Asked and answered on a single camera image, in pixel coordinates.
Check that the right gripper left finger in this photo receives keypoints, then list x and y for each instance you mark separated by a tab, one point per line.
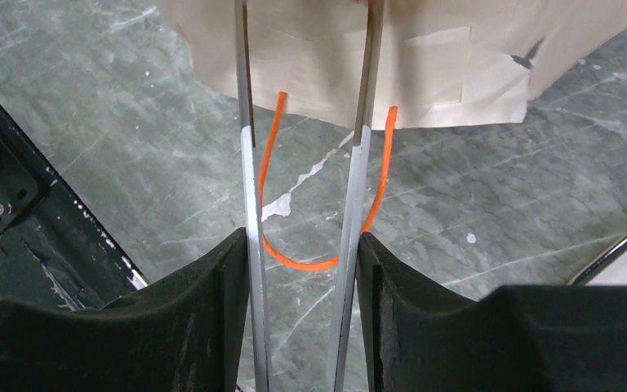
182	333

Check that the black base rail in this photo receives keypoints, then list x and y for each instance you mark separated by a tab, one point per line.
53	250

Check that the paper bag with orange handles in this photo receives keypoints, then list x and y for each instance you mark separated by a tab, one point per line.
442	63

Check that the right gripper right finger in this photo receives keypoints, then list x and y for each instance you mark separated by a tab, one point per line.
421	336

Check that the metal serving tongs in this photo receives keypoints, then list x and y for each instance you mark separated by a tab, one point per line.
352	222

